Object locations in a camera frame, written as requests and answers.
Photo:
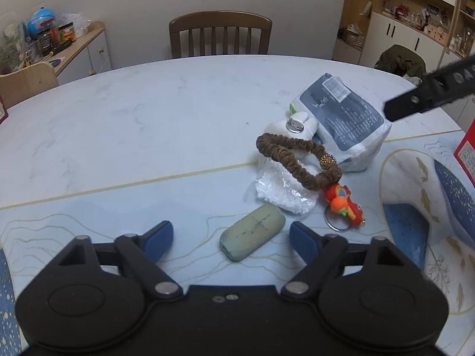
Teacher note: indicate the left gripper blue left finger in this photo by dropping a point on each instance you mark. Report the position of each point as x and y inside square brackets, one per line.
[140, 256]

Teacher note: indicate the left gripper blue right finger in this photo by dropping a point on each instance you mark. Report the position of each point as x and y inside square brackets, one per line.
[322, 256]

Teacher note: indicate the orange plush horse keychain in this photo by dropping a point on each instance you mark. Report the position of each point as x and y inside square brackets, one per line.
[339, 202]

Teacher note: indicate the grey green glasses case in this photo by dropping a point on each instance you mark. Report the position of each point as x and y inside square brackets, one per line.
[251, 232]

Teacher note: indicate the clear bag white granules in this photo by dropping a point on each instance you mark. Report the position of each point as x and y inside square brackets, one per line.
[274, 184]

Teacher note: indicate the brown hair scrunchie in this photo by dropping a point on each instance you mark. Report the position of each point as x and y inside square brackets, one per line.
[280, 149]

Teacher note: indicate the blue white snack pouch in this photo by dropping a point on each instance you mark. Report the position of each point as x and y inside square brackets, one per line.
[349, 127]

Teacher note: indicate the green jacket on chair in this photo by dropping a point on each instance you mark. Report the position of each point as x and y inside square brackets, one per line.
[401, 61]

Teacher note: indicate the red white cardboard box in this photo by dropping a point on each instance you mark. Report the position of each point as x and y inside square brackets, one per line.
[465, 153]

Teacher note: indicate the white sideboard cabinet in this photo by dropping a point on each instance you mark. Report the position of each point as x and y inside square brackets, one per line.
[87, 56]

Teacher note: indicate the light wooden child chair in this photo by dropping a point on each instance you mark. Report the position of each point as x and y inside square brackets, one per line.
[21, 85]

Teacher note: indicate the brown wooden chair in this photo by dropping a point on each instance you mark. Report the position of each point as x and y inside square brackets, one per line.
[219, 32]

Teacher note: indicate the blue globe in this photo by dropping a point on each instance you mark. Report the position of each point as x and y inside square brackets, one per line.
[39, 21]

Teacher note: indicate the white wall cabinet unit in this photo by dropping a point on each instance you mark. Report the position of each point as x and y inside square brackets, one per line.
[438, 32]

